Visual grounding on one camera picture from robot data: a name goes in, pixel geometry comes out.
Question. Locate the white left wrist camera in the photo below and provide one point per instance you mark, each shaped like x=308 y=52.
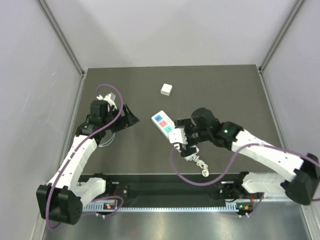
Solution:
x=110 y=98

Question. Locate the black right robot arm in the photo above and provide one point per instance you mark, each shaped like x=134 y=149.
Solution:
x=294 y=174

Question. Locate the white cube charger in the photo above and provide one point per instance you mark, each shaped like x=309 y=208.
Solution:
x=166 y=89

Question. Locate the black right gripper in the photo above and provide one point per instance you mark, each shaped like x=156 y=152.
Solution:
x=188 y=125

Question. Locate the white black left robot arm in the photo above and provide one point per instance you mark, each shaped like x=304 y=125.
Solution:
x=63 y=199

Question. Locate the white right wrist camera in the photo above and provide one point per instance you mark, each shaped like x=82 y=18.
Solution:
x=177 y=137

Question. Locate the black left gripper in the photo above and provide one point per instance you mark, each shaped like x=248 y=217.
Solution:
x=129 y=119

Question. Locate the white multicolour power strip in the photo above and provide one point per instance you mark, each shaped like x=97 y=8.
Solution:
x=165 y=124

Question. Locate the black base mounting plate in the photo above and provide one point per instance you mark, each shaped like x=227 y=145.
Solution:
x=131 y=186

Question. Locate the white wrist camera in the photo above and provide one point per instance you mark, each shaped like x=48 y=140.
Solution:
x=177 y=137
x=110 y=98

